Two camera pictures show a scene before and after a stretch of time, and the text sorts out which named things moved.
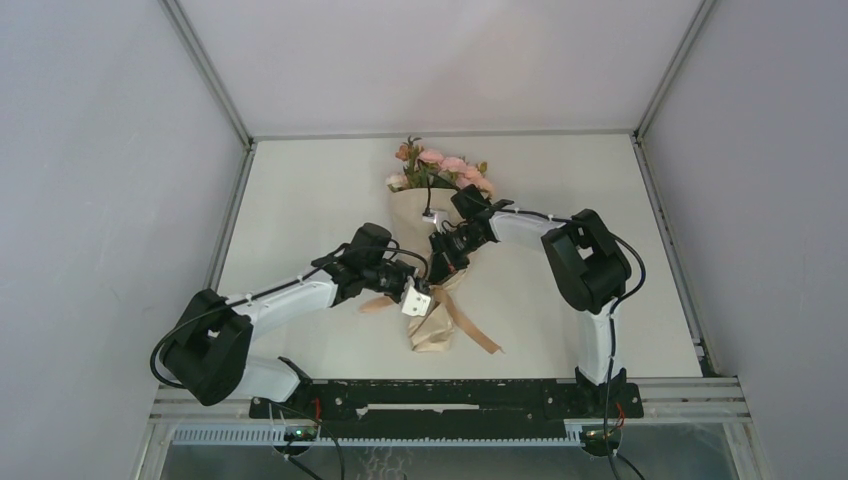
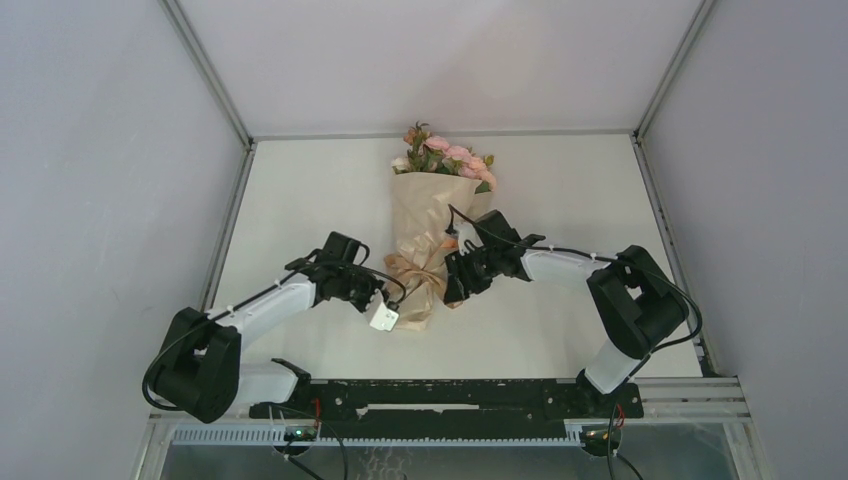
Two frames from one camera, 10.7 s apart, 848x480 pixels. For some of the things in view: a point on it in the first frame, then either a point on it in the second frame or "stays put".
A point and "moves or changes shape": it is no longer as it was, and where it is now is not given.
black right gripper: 444,262 → 458,287
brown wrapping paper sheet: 414,216 moves or changes shape
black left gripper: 408,272 → 374,284
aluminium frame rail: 712,399 stays put
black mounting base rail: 447,408 stays put
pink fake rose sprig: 415,174 moves or changes shape
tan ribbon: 443,295 moves or changes shape
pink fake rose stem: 463,173 moves or changes shape
